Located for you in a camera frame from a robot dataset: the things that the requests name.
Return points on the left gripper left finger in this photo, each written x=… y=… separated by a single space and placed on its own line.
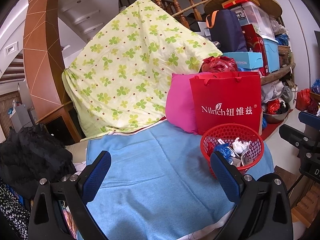
x=82 y=189

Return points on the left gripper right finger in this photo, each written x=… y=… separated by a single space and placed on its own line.
x=238 y=191

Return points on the white tissue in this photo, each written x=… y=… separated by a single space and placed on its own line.
x=240 y=147

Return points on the blue plastic bag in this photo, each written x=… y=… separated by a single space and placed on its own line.
x=226 y=151

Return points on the steel basin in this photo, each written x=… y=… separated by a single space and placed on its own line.
x=276 y=112

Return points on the black fluffy garment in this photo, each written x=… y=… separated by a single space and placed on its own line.
x=30 y=155

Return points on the red plastic mesh basket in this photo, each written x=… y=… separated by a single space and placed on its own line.
x=227 y=133

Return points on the black white dotted garment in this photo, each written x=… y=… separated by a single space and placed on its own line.
x=14 y=214

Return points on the light blue bed blanket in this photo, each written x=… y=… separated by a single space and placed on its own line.
x=158 y=186

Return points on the red Nilrich paper bag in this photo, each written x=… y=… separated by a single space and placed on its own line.
x=226 y=98

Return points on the light blue cardboard box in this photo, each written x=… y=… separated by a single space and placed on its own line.
x=246 y=60

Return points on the blue plastic storage bin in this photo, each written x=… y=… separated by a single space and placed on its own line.
x=272 y=53

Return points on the red gift box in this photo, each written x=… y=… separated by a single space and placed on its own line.
x=255 y=42

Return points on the clover print quilt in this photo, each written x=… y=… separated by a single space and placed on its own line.
x=120 y=80

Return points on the red plastic bag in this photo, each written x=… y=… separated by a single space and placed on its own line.
x=219 y=64

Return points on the clear plastic storage box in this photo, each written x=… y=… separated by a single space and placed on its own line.
x=249 y=13

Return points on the brown wooden column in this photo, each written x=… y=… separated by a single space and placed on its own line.
x=44 y=66

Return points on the navy blue bag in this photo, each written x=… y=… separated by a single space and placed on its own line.
x=225 y=28

